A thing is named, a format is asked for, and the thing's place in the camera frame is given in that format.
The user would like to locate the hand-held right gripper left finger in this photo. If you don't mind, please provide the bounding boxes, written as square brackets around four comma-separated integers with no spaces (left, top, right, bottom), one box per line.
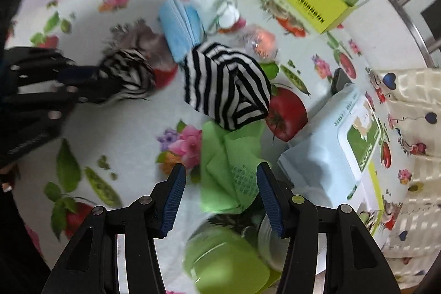
[41,163,187,294]

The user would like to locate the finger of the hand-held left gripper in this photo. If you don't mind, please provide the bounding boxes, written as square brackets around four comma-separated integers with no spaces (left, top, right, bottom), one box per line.
[7,84,122,150]
[7,48,104,88]

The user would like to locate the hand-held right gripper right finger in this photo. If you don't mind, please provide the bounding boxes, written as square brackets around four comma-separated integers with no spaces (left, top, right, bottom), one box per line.
[257,162,402,294]

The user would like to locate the beige sock striped cuff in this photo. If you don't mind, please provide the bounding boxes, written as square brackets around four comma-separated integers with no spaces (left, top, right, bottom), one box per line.
[98,19,174,104]

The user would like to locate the light green cloth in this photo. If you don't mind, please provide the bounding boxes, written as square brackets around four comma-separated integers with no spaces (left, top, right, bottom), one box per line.
[199,121,267,215]

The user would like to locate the blue face mask stack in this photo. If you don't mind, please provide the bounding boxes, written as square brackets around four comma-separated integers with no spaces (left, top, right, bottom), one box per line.
[158,0,205,63]

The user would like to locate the black white striped sock ball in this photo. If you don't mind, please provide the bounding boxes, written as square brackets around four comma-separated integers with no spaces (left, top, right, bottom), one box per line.
[181,41,273,131]

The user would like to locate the person's left hand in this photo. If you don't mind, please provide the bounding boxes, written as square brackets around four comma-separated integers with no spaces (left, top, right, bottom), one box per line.
[0,165,17,194]

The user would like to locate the fruit print tablecloth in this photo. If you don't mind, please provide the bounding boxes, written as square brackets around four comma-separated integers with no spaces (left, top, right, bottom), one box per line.
[0,0,431,294]

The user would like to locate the wet wipes pack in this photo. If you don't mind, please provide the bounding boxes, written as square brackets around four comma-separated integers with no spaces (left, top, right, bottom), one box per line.
[277,86,384,212]

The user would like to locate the black phone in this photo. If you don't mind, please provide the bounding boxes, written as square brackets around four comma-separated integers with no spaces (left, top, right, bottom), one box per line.
[330,68,353,95]

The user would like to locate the orange item in plastic bag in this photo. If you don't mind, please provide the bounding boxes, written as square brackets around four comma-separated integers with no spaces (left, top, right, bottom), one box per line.
[240,24,280,61]

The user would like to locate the cream heart print curtain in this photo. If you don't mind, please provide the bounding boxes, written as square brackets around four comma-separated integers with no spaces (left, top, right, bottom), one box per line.
[365,68,441,277]

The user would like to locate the metal window frame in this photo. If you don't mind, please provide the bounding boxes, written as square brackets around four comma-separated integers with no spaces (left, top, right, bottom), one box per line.
[327,0,441,67]

